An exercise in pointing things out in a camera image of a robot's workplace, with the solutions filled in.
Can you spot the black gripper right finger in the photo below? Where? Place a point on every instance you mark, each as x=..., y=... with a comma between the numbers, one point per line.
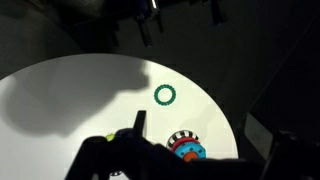
x=290, y=156

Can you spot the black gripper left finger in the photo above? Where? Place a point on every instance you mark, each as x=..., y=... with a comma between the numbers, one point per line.
x=140, y=121

